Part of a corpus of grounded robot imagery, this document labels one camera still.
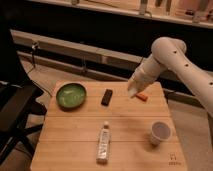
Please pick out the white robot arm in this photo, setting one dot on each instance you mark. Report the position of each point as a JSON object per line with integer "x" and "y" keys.
{"x": 169, "y": 54}

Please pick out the black rectangular block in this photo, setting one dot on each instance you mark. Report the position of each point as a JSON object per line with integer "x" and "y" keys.
{"x": 107, "y": 97}

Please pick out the green bowl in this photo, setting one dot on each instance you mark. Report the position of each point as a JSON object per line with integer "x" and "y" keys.
{"x": 71, "y": 95}

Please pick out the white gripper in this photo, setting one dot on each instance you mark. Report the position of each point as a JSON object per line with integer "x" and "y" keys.
{"x": 140, "y": 80}

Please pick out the clear plastic bottle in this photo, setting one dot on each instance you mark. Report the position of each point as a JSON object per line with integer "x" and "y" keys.
{"x": 103, "y": 144}

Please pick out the black office chair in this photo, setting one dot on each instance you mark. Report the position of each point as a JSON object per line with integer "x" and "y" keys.
{"x": 17, "y": 102}

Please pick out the wooden table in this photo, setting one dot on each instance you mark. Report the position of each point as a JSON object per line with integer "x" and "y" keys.
{"x": 69, "y": 139}

